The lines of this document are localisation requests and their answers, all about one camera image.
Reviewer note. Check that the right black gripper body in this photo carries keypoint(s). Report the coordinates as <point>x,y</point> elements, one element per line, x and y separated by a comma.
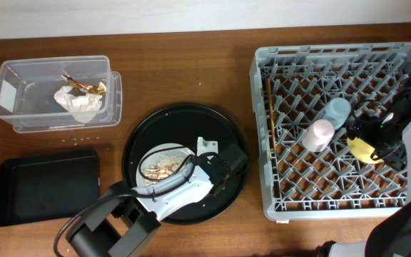
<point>382,137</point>

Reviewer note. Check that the yellow plastic bowl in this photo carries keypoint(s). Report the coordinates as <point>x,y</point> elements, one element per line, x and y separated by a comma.
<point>362,151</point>

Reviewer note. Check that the food scraps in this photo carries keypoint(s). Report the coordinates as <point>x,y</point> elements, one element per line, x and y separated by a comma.
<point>160,166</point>

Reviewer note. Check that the blue plastic cup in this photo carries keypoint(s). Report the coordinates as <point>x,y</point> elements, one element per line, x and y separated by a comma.
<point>336,112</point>

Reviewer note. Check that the grey plate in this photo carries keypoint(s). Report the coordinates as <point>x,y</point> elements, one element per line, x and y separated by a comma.
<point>170,149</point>

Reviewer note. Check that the pink plastic cup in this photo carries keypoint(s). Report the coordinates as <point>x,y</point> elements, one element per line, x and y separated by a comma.
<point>318,136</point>

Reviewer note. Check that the wooden chopstick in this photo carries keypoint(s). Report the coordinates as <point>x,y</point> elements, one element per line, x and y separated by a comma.
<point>270,101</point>

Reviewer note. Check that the gold snack wrapper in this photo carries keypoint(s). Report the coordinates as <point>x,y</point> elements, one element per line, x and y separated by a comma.
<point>101,89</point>

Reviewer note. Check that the white napkin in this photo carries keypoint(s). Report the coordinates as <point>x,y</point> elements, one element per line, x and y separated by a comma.
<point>83,107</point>

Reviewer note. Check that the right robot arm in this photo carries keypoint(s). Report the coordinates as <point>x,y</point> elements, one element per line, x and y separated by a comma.
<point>392,237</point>

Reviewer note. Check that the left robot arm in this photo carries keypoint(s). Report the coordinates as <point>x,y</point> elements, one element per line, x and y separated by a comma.
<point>124,220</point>

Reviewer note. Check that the grey dishwasher rack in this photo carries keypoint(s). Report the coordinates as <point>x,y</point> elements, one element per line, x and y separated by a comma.
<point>298,184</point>

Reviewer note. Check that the clear plastic waste bin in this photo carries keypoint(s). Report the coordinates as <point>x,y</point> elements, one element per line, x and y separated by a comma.
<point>27,89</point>

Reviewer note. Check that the round black serving tray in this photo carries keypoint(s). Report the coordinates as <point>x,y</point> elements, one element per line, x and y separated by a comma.
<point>183,124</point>

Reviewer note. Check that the black rectangular tray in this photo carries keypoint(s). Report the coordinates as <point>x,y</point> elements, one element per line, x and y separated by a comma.
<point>47,187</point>

